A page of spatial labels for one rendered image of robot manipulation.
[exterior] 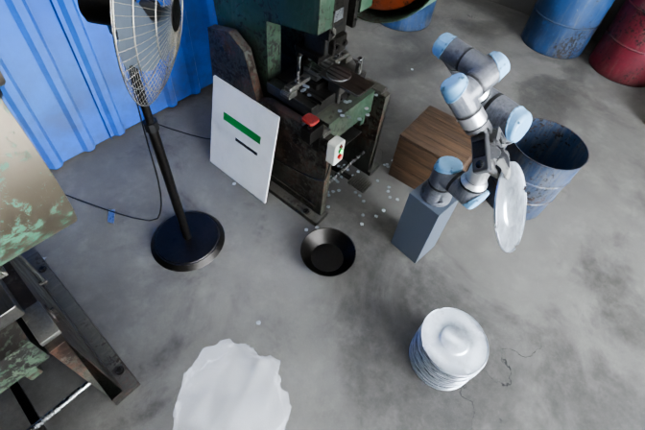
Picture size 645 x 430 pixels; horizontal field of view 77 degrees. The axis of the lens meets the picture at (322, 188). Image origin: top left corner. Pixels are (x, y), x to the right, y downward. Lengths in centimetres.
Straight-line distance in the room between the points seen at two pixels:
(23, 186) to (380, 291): 170
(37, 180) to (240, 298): 139
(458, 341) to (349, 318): 52
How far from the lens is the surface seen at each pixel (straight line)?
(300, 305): 211
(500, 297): 241
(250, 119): 225
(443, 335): 193
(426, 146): 243
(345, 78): 204
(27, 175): 92
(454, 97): 117
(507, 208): 137
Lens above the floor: 193
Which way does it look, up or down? 50 degrees down
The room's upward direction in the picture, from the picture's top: 7 degrees clockwise
